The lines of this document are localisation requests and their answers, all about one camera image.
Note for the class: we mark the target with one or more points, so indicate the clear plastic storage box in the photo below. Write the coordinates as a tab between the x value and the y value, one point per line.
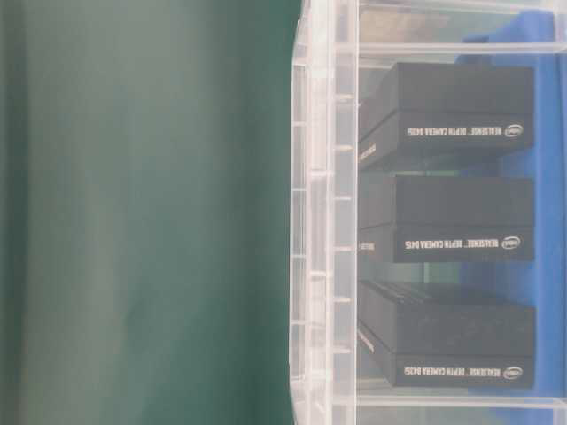
392	32

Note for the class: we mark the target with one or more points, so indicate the black camera box bottom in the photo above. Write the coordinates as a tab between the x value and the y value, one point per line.
446	336

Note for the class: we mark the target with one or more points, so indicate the black camera box top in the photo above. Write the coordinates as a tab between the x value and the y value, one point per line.
427	116

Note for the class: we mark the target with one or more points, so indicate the black camera box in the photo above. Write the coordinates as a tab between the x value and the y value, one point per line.
446	336
419	219
427	116

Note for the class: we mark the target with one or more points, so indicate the green table cloth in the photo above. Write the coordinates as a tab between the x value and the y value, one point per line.
145	184

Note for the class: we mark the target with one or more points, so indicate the clear plastic box lid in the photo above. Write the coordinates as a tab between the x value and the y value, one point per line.
323	271

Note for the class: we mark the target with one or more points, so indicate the black camera box middle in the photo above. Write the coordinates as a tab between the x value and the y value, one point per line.
419	219

